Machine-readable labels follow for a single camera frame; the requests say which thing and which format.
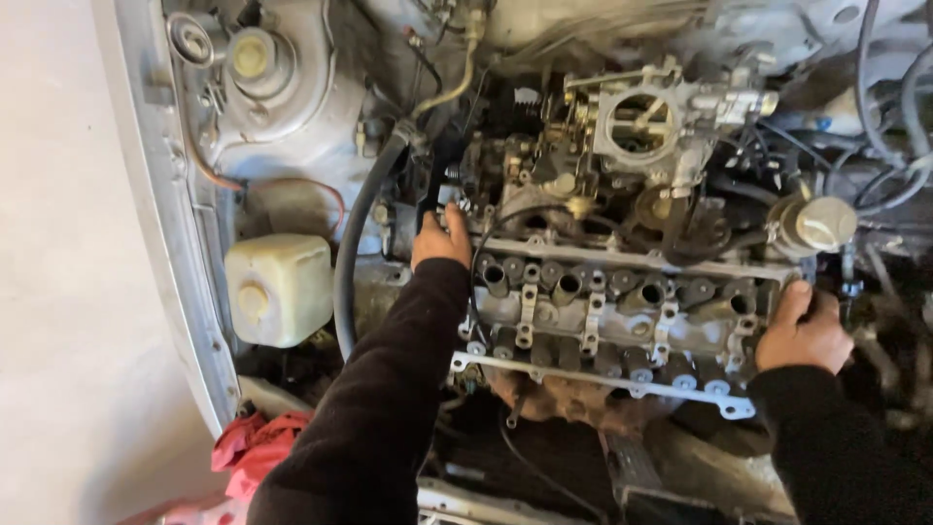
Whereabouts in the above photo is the person's left hand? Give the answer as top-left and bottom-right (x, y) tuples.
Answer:
(411, 203), (473, 271)

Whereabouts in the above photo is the person's right hand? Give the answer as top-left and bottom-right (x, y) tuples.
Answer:
(754, 280), (854, 375)

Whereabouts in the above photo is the grey engine cylinder head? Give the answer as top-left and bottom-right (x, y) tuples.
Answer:
(448, 232), (804, 421)

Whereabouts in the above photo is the grey round distributor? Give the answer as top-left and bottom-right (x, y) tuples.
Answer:
(765, 194), (860, 261)

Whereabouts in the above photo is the white plastic coolant reservoir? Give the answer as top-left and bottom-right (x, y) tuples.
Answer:
(224, 233), (335, 350)

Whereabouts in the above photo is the silver strut tower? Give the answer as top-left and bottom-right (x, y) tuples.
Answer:
(163, 0), (381, 245)

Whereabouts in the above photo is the rusty exhaust manifold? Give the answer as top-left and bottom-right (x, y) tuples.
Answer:
(481, 363), (688, 433)

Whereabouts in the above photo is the metal carburetor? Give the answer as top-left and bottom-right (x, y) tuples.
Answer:
(563, 57), (781, 199)

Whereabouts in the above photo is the silver front crossmember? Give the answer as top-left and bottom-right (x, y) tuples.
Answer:
(417, 477), (591, 525)

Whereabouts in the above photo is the red cloth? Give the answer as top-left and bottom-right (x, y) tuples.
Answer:
(210, 409), (315, 506)

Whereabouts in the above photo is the silver car fender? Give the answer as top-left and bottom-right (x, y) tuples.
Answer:
(90, 0), (243, 440)

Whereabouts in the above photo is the small round metal cap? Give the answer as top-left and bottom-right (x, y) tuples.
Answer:
(165, 12), (215, 70)

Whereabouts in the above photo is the thin black looped cable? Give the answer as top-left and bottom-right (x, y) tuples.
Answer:
(466, 204), (587, 345)

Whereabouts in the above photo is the thick black rubber hose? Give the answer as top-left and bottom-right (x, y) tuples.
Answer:
(332, 120), (429, 363)

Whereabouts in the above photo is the thin red wire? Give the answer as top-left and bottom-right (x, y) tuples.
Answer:
(185, 142), (346, 243)

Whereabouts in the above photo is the beige rubber hose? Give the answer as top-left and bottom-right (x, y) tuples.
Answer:
(410, 9), (487, 122)

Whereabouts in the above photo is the bundle of grey hoses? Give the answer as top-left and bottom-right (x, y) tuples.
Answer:
(802, 0), (933, 220)

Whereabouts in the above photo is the round strut mount cap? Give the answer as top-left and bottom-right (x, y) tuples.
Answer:
(225, 27), (297, 101)

